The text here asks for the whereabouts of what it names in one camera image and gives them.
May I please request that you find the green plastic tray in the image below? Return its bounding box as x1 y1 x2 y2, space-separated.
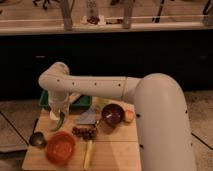
39 91 92 110

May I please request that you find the bunch of dark grapes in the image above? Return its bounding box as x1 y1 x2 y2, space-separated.
72 127 97 141

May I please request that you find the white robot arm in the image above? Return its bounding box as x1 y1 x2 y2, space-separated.
38 62 197 171

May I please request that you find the peach fruit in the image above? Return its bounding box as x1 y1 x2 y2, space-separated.
124 110 135 123

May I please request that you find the small dark metal cup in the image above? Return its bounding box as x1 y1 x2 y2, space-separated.
29 132 47 148

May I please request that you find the yellow corn cob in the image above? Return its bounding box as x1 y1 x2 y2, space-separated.
83 140 93 171

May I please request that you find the orange plastic bowl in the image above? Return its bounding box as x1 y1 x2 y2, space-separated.
45 131 75 166

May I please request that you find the green pepper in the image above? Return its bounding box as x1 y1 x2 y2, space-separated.
50 112 65 132

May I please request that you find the wooden cutting board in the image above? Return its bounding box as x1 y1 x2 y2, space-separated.
21 96 142 171

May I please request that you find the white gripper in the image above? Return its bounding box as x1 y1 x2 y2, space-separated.
48 91 69 115

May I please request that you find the dark purple bowl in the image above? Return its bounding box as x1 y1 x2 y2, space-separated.
101 104 125 127

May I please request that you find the grey blue cloth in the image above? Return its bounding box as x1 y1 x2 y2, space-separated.
75 106 96 125

